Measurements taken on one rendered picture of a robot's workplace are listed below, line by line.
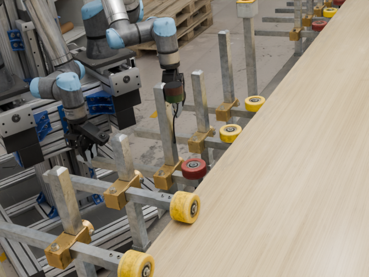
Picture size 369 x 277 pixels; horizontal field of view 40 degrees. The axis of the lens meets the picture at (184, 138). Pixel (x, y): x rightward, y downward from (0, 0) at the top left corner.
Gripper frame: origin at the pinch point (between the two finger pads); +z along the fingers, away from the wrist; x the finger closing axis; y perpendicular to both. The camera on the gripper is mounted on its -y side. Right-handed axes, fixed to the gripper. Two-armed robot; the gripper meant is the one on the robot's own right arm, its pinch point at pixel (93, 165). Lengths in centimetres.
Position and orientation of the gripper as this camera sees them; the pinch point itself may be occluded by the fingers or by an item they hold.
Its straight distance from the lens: 187.4
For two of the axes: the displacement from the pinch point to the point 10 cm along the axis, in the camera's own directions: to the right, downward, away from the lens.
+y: -8.8, -1.3, 4.5
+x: -4.6, 4.8, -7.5
